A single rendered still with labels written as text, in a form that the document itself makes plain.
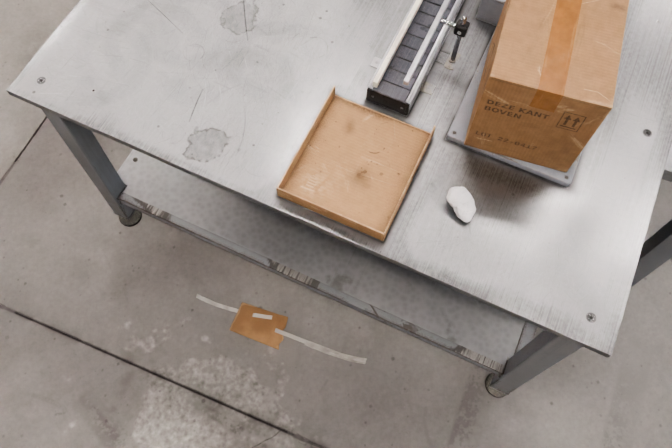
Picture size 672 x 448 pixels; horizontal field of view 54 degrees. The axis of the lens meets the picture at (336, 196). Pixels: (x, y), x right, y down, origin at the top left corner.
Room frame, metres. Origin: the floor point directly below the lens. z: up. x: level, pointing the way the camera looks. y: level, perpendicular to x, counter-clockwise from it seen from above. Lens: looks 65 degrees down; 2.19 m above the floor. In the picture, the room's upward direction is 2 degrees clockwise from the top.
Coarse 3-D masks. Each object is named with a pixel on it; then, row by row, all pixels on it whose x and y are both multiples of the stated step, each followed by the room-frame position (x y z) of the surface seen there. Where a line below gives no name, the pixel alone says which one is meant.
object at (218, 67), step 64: (128, 0) 1.18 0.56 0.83; (192, 0) 1.19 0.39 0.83; (256, 0) 1.20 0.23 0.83; (320, 0) 1.20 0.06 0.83; (384, 0) 1.21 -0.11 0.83; (640, 0) 1.25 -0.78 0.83; (64, 64) 0.97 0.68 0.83; (128, 64) 0.98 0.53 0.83; (192, 64) 0.99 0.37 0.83; (256, 64) 0.99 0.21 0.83; (320, 64) 1.00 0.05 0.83; (640, 64) 1.04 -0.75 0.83; (128, 128) 0.80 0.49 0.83; (192, 128) 0.80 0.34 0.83; (256, 128) 0.81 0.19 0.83; (448, 128) 0.83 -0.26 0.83; (640, 128) 0.85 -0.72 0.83; (256, 192) 0.64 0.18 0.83; (512, 192) 0.67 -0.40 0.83; (576, 192) 0.67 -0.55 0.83; (640, 192) 0.68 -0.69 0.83; (384, 256) 0.50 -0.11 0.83; (448, 256) 0.51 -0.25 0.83; (512, 256) 0.51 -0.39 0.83; (576, 256) 0.52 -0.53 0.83; (576, 320) 0.38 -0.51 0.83
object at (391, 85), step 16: (432, 0) 1.17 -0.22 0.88; (416, 16) 1.12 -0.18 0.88; (432, 16) 1.12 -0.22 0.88; (416, 32) 1.07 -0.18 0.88; (400, 48) 1.02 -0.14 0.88; (416, 48) 1.02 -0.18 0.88; (400, 64) 0.97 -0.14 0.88; (384, 80) 0.93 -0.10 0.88; (400, 80) 0.93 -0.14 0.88; (400, 96) 0.88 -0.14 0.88
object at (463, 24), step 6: (462, 18) 1.03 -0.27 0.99; (444, 24) 1.04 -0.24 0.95; (450, 24) 1.03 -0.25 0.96; (456, 24) 1.03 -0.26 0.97; (462, 24) 1.02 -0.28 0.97; (468, 24) 1.03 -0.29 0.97; (456, 30) 1.02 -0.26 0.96; (462, 30) 1.01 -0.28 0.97; (462, 36) 1.01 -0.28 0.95; (456, 42) 1.02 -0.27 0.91; (456, 48) 1.02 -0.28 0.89; (456, 54) 1.02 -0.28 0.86
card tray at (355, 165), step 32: (320, 128) 0.81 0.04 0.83; (352, 128) 0.82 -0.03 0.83; (384, 128) 0.82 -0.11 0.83; (416, 128) 0.82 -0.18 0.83; (320, 160) 0.73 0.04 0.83; (352, 160) 0.73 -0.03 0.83; (384, 160) 0.73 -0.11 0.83; (416, 160) 0.74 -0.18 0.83; (288, 192) 0.63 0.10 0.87; (320, 192) 0.65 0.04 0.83; (352, 192) 0.65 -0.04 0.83; (384, 192) 0.65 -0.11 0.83; (352, 224) 0.56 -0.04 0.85; (384, 224) 0.57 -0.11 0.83
